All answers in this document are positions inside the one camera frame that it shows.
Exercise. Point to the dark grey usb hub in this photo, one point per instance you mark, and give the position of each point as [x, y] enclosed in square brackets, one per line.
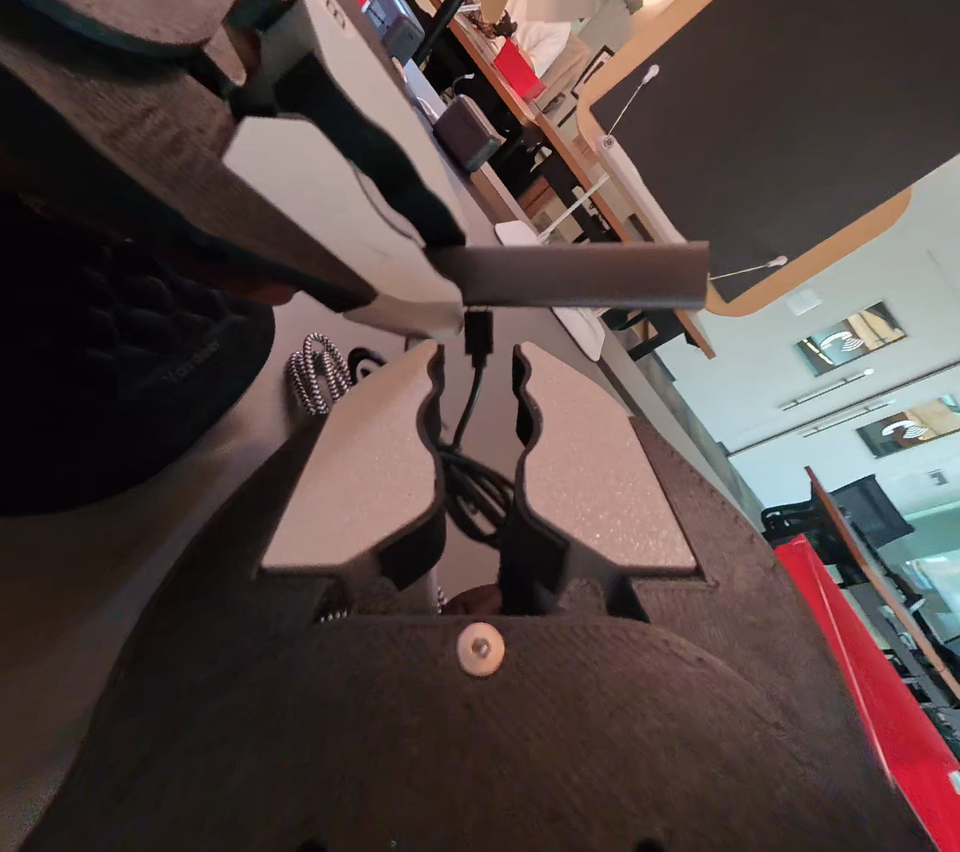
[585, 278]

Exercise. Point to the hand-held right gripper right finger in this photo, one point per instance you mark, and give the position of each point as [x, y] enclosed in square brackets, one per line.
[600, 492]

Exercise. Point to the black office chair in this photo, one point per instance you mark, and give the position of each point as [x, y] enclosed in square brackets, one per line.
[870, 511]

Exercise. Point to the dark grey charger block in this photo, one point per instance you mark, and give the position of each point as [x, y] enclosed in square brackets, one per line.
[396, 19]
[466, 133]

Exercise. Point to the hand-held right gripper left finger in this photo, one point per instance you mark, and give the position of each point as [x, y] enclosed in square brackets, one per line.
[360, 477]

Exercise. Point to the black display board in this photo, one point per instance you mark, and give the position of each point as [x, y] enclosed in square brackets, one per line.
[787, 79]

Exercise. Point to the framed wall poster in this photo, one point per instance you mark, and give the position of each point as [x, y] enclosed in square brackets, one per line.
[851, 340]
[907, 428]

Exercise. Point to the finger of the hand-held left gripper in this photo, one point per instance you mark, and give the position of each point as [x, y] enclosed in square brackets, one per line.
[315, 192]
[352, 49]

